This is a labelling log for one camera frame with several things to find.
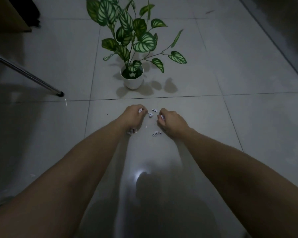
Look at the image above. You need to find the person's left hand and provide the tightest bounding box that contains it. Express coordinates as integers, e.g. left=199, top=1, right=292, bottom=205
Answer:
left=120, top=104, right=148, bottom=133

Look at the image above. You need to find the person's right hand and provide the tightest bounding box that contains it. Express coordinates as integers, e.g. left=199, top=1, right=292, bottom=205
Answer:
left=157, top=108, right=192, bottom=140

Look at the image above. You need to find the person's right forearm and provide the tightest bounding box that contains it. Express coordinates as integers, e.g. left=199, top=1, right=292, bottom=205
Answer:
left=175, top=128, right=298, bottom=238

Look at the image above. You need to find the person's left forearm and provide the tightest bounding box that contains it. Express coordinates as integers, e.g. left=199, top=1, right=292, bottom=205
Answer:
left=0, top=121, right=127, bottom=238

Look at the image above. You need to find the white plant pot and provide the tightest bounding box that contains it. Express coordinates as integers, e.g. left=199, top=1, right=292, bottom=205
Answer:
left=120, top=64, right=144, bottom=90

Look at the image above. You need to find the artificial green leafy plant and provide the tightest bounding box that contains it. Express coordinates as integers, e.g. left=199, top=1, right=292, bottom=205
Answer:
left=86, top=0, right=188, bottom=74

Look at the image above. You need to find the metal furniture leg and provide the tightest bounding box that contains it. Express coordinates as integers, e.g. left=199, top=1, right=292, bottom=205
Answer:
left=0, top=49, right=65, bottom=97

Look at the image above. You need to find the brown wooden furniture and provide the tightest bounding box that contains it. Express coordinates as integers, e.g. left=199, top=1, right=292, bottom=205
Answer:
left=0, top=0, right=32, bottom=33

